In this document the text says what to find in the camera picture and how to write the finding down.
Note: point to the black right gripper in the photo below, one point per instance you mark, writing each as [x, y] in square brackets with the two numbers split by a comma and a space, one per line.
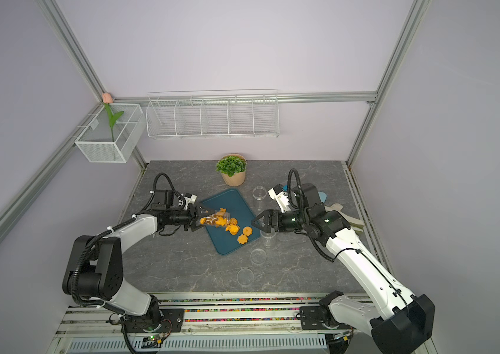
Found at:
[268, 215]

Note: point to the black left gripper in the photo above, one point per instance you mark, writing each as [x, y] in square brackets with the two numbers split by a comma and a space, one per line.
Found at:
[193, 217]

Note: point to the clear cookie jar back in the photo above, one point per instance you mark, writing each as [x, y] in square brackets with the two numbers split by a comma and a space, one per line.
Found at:
[268, 239]

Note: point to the clear cookie jar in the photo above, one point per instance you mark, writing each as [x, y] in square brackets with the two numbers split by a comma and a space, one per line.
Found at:
[268, 239]
[219, 219]
[260, 196]

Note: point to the clear cookie jar front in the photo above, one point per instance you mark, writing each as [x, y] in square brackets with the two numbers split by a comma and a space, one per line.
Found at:
[219, 219]

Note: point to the clear jar lid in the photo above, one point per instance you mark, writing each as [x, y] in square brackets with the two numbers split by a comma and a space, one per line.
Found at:
[245, 277]
[258, 257]

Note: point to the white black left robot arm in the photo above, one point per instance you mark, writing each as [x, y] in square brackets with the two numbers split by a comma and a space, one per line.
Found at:
[94, 275]

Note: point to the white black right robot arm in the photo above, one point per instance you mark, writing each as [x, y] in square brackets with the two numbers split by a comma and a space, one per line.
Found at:
[397, 320]

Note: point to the orange round scalloped cookie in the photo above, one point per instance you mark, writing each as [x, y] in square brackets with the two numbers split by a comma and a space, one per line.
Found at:
[247, 231]

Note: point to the teal plastic tray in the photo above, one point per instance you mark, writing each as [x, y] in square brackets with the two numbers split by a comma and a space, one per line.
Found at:
[232, 201]

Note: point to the orange flower shaped cookie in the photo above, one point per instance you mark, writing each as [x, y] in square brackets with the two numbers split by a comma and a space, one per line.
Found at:
[242, 239]

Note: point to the orange fish shaped cookie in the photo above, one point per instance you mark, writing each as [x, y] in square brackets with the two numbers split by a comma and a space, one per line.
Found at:
[233, 229]

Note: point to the green plant in pot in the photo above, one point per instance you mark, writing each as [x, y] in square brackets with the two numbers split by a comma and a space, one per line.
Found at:
[232, 168]

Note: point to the light blue garden trowel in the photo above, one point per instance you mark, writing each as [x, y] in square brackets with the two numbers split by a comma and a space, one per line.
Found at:
[322, 194]

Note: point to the beige gardening glove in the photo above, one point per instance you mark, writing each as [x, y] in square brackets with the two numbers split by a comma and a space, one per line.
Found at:
[357, 224]

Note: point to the pink artificial tulip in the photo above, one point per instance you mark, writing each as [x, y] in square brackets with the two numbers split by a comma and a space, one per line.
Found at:
[113, 117]

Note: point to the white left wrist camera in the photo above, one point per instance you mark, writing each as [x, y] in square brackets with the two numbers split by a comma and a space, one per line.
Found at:
[186, 199]

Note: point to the white wire wall shelf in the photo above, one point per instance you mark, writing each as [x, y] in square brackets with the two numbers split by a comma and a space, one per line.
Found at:
[213, 114]

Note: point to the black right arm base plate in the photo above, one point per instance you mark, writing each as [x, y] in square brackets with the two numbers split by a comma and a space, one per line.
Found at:
[315, 318]

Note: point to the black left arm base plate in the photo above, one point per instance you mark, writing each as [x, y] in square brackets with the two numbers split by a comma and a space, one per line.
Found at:
[167, 320]

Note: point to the white mesh wall basket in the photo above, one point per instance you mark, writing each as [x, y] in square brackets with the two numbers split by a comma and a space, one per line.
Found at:
[95, 140]

